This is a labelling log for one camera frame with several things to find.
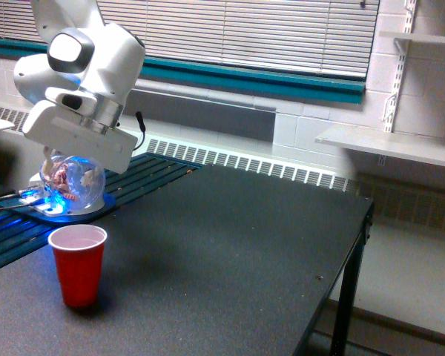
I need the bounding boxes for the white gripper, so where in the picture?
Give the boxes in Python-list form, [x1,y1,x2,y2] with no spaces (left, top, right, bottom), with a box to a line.
[22,100,137,186]

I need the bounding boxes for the clear plastic cup with candies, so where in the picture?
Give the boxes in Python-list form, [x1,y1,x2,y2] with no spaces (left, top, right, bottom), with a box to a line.
[39,155,105,211]

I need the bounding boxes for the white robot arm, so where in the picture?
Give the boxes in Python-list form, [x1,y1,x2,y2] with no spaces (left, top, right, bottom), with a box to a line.
[14,1,145,217]

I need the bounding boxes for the red plastic cup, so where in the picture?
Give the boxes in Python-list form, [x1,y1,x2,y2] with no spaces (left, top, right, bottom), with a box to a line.
[48,224,108,309]

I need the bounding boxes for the white baseboard radiator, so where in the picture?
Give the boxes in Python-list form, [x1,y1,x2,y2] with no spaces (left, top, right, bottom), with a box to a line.
[0,106,360,193]

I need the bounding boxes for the teal window sill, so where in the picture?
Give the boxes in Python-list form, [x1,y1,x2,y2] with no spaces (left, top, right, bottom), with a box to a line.
[0,25,364,115]

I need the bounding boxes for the white window blinds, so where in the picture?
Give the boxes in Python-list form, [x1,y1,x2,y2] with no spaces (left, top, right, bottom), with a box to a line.
[0,0,379,79]

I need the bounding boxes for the black table leg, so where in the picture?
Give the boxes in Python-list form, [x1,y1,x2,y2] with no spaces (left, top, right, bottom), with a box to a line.
[329,205,374,355]

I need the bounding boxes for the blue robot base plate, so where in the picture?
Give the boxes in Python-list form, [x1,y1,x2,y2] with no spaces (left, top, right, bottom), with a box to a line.
[11,194,116,226]

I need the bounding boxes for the black cables at base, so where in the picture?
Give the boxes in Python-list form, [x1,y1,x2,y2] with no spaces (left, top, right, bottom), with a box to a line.
[0,188,30,213]

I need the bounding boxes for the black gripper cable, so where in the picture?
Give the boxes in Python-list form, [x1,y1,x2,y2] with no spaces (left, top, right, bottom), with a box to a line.
[132,111,146,152]

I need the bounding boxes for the dark green slatted rail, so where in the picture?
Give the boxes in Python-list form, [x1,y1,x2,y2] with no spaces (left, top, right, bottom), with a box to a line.
[0,154,202,268]

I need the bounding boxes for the white shelf bracket rail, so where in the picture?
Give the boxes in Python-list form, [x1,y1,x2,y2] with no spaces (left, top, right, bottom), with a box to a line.
[380,0,417,133]

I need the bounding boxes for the lower white wall shelf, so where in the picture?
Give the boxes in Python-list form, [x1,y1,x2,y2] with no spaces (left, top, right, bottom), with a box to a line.
[315,125,445,167]

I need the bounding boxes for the white wall shelf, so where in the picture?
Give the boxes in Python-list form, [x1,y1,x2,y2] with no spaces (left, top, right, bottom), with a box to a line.
[379,31,445,45]
[315,125,445,167]

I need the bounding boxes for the upper white wall shelf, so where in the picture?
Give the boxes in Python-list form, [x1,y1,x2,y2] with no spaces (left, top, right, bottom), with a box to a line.
[379,31,445,45]

